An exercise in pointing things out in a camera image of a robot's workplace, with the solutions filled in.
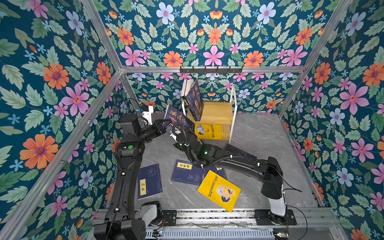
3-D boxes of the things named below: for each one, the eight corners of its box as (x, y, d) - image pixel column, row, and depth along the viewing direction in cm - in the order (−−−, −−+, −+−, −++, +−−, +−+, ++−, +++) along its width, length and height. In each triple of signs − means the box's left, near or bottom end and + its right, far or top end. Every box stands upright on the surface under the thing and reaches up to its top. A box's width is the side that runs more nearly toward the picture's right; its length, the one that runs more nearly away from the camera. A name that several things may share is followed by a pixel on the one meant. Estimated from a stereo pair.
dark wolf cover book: (224, 149, 101) (224, 147, 100) (226, 144, 104) (226, 143, 102) (255, 162, 95) (255, 160, 94) (256, 157, 97) (257, 156, 96)
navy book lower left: (171, 180, 88) (170, 179, 86) (177, 160, 96) (177, 159, 95) (201, 186, 86) (201, 185, 84) (205, 165, 94) (205, 163, 93)
